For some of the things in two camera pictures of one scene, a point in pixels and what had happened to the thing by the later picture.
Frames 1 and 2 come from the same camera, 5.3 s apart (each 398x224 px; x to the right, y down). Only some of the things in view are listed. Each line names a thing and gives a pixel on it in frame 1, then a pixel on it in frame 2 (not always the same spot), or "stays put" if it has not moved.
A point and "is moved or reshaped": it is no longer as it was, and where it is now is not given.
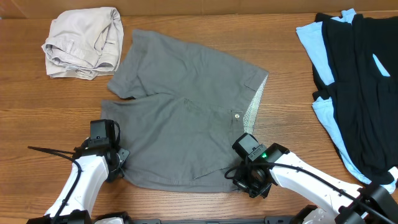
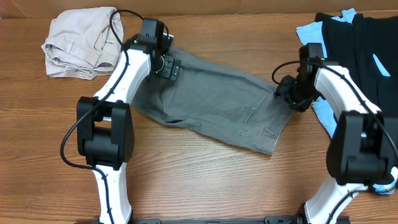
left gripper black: (124, 154) to (171, 68)
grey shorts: (188, 109) is moved or reshaped
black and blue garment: (356, 66) stays put
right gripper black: (240, 183) to (283, 89)
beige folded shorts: (84, 43) stays put
